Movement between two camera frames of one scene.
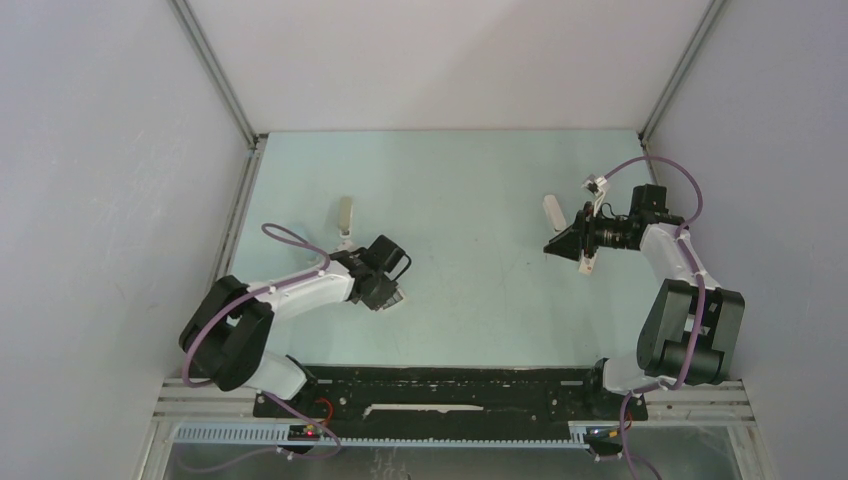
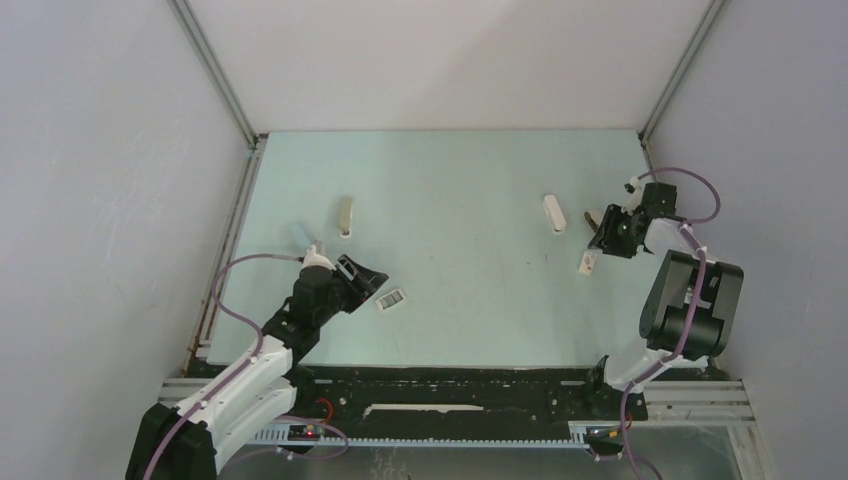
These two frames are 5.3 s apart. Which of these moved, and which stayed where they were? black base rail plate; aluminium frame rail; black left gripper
Moved: black left gripper
Stayed: aluminium frame rail; black base rail plate
